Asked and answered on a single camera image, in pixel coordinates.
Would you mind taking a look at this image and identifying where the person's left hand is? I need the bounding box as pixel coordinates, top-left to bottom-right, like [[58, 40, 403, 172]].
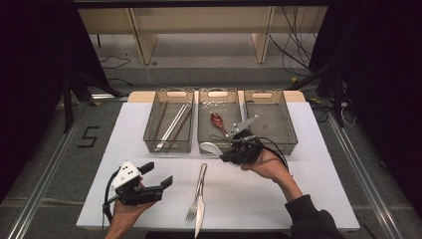
[[105, 180, 157, 239]]

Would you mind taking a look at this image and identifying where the short aluminium rail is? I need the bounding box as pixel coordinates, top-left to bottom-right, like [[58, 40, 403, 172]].
[[91, 94, 129, 102]]

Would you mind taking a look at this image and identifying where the white floor cable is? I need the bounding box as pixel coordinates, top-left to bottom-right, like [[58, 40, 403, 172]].
[[142, 63, 161, 88]]

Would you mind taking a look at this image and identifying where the smoky clear plastic bin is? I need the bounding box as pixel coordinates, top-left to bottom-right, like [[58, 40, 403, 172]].
[[142, 88, 195, 154], [243, 89, 299, 156], [197, 87, 246, 154]]

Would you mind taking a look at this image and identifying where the light wooden desk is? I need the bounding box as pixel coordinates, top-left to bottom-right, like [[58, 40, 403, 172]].
[[79, 6, 328, 66]]

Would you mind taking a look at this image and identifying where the black curtain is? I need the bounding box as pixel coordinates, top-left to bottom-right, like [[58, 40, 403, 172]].
[[309, 0, 422, 222], [0, 0, 111, 203]]

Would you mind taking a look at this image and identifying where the white plug with cable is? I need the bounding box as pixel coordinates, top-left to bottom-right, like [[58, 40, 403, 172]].
[[339, 101, 356, 128]]

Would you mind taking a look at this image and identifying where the right hand-held gripper cable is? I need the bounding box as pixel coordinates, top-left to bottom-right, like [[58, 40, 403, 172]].
[[257, 135, 291, 172]]

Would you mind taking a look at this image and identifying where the black floor cable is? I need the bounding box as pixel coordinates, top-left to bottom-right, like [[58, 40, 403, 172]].
[[107, 77, 134, 88], [99, 54, 132, 71]]

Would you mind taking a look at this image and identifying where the light wooden table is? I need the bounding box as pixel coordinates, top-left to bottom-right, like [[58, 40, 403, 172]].
[[127, 90, 307, 104]]

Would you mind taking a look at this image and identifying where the aluminium floor rail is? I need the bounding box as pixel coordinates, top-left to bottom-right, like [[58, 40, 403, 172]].
[[326, 113, 405, 239], [6, 103, 92, 239]]

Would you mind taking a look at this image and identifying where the steel fork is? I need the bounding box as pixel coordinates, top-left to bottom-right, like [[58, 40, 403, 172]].
[[184, 162, 207, 223]]

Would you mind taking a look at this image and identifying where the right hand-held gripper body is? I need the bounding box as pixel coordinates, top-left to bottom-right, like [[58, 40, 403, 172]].
[[218, 114, 266, 166]]

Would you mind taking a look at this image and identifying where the white ceramic soup spoon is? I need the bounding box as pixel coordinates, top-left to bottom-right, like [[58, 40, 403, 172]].
[[199, 141, 224, 157]]

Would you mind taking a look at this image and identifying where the black metal stand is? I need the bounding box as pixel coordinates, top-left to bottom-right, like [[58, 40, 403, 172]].
[[288, 59, 346, 128], [61, 66, 124, 133]]

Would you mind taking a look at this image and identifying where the white table sheet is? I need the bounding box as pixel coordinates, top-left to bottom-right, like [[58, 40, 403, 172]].
[[76, 101, 361, 231]]

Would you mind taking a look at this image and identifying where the person's right hand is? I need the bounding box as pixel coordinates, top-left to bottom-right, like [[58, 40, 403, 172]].
[[240, 148, 296, 193]]

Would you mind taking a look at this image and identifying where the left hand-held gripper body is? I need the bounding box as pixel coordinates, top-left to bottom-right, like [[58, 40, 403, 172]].
[[108, 160, 164, 207]]

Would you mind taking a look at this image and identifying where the black cable bundle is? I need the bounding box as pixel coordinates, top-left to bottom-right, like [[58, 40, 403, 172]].
[[268, 6, 320, 72]]

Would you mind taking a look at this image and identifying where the black overhead bar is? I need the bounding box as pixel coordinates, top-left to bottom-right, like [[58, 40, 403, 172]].
[[73, 0, 333, 10]]

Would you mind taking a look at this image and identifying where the reddish brown wooden spoon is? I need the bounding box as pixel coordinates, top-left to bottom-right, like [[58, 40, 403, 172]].
[[210, 113, 230, 137]]

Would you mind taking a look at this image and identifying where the steel table knife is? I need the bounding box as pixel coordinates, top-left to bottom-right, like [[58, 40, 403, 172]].
[[193, 162, 209, 239]]

